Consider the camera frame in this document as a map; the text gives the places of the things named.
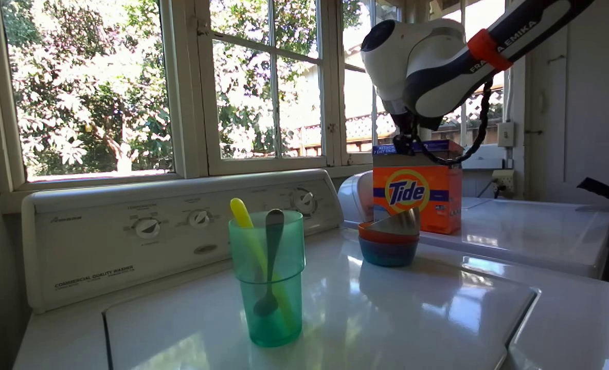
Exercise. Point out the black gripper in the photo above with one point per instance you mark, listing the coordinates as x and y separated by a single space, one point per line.
406 133

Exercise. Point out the orange Tide detergent box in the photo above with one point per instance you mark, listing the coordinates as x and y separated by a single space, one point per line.
401 181

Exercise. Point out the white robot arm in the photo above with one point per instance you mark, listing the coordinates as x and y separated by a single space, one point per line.
425 70

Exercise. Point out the stacked colourful measuring bowls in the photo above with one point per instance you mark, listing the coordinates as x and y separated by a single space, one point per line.
392 241

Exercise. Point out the yellow plastic spoon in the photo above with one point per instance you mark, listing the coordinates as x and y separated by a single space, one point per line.
246 244

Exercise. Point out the green translucent plastic cup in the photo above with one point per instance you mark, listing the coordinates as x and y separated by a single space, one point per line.
288 265

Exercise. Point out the white dryer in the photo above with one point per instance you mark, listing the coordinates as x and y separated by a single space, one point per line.
565 237

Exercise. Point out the grey metal spoon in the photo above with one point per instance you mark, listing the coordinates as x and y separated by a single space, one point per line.
274 225

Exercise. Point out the white washing machine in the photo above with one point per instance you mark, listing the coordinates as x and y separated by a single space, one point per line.
139 278

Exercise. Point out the white wall outlet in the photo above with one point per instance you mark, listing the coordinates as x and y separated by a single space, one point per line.
506 135

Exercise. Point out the white window frame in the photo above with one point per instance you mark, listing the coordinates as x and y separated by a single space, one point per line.
124 92

